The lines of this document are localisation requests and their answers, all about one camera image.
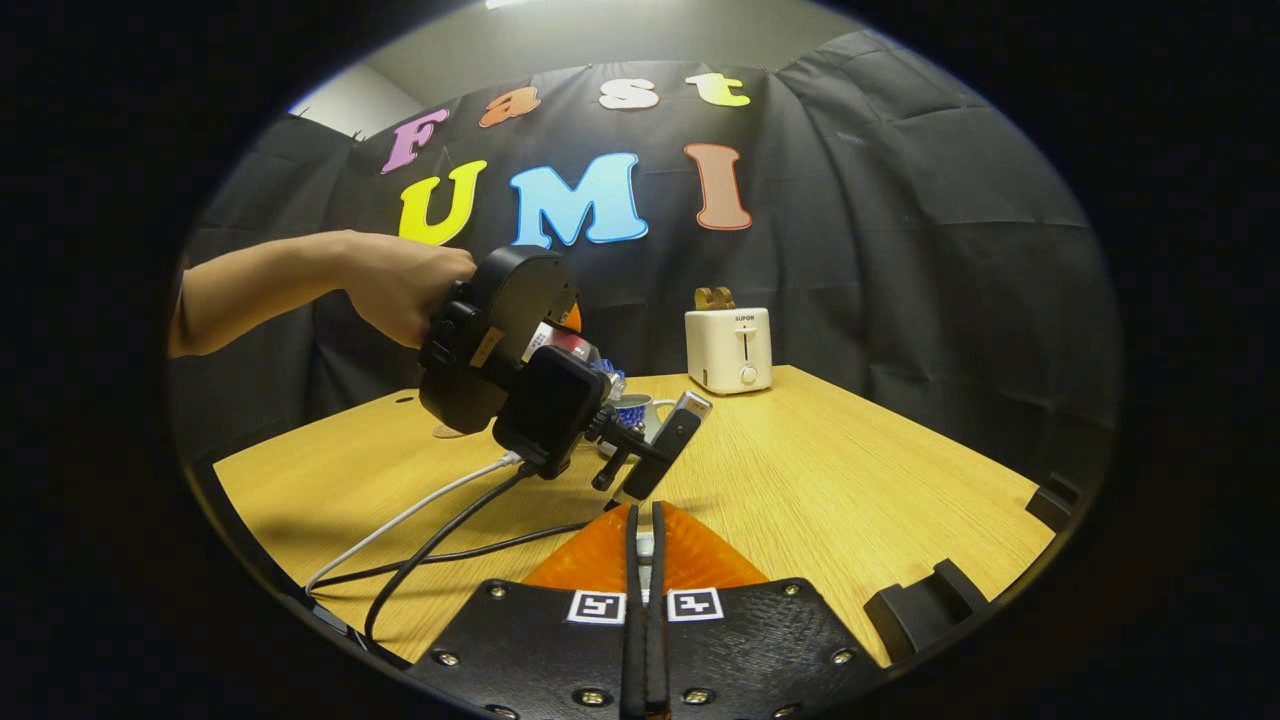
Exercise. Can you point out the white teacup lid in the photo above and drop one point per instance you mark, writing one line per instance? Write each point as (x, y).
(646, 548)

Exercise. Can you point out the white blue-patterned teacup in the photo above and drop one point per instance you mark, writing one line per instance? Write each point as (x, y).
(632, 412)

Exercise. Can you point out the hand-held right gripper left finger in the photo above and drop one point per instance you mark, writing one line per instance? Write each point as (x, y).
(632, 640)

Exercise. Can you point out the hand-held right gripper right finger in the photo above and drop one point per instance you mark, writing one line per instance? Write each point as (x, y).
(658, 640)

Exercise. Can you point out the white toaster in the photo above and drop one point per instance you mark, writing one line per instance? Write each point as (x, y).
(728, 350)

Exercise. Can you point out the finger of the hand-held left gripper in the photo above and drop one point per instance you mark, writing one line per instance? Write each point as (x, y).
(573, 318)

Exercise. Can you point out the black backdrop cloth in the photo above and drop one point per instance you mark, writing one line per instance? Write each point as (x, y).
(900, 250)

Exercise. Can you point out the brown bread slice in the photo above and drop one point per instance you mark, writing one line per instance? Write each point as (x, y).
(725, 298)
(705, 299)

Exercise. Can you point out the black bracket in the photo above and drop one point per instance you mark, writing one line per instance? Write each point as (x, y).
(1050, 505)
(900, 610)

